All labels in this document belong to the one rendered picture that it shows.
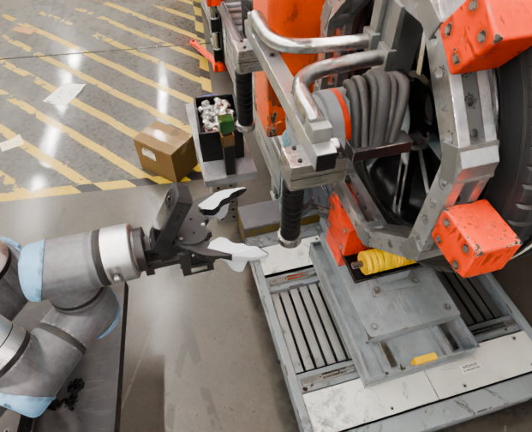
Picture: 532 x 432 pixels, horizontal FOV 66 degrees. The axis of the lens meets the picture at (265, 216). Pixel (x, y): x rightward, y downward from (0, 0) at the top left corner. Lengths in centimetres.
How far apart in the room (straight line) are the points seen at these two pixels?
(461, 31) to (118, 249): 55
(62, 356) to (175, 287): 90
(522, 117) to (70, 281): 67
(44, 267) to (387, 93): 54
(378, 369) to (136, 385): 76
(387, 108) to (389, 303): 84
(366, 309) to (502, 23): 92
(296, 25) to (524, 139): 68
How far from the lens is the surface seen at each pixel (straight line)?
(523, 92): 65
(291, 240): 72
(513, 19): 58
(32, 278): 68
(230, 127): 116
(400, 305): 133
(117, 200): 194
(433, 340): 140
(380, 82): 60
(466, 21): 60
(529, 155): 65
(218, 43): 250
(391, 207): 101
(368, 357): 132
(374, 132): 59
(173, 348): 149
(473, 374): 148
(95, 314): 76
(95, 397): 117
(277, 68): 73
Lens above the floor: 134
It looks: 50 degrees down
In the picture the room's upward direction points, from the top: straight up
